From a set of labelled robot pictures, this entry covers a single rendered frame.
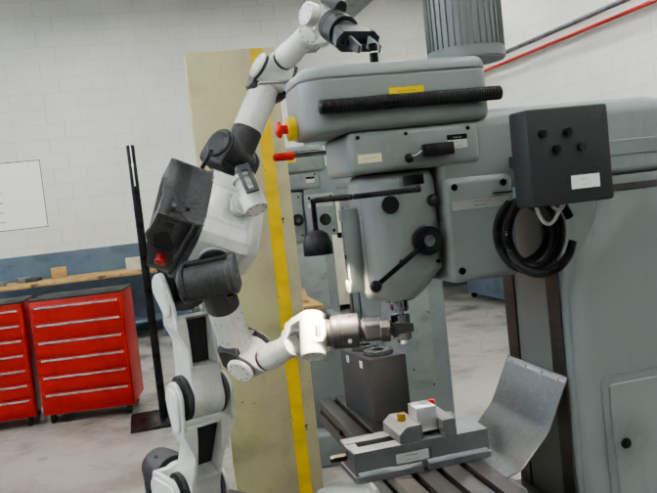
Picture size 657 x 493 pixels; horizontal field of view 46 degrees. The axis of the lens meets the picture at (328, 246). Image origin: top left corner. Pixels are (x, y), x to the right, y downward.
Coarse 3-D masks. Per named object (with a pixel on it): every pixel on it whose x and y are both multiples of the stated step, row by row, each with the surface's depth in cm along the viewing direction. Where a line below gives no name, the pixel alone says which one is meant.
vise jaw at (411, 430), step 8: (392, 416) 192; (408, 416) 191; (384, 424) 193; (392, 424) 189; (400, 424) 186; (408, 424) 185; (416, 424) 184; (392, 432) 187; (400, 432) 183; (408, 432) 183; (416, 432) 183; (400, 440) 182; (408, 440) 183; (416, 440) 183
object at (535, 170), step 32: (512, 128) 169; (544, 128) 165; (576, 128) 166; (512, 160) 172; (544, 160) 165; (576, 160) 167; (608, 160) 169; (544, 192) 165; (576, 192) 167; (608, 192) 169
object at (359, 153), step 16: (400, 128) 184; (416, 128) 185; (432, 128) 185; (448, 128) 186; (464, 128) 187; (336, 144) 190; (352, 144) 180; (368, 144) 181; (384, 144) 182; (400, 144) 183; (416, 144) 184; (464, 144) 187; (336, 160) 192; (352, 160) 181; (368, 160) 181; (384, 160) 182; (400, 160) 183; (416, 160) 184; (432, 160) 185; (448, 160) 186; (464, 160) 188; (336, 176) 196; (352, 176) 199
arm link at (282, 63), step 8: (288, 40) 221; (280, 48) 224; (288, 48) 222; (296, 48) 220; (272, 56) 228; (280, 56) 225; (288, 56) 223; (296, 56) 223; (272, 64) 226; (280, 64) 226; (288, 64) 225; (296, 64) 227; (264, 72) 226; (272, 72) 226; (280, 72) 227; (288, 72) 229; (296, 72) 232; (264, 80) 228; (280, 88) 230
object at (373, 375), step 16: (352, 352) 236; (368, 352) 227; (384, 352) 226; (400, 352) 229; (352, 368) 235; (368, 368) 224; (384, 368) 225; (400, 368) 227; (352, 384) 237; (368, 384) 226; (384, 384) 225; (400, 384) 227; (352, 400) 239; (368, 400) 227; (384, 400) 225; (400, 400) 227; (368, 416) 229; (384, 416) 225
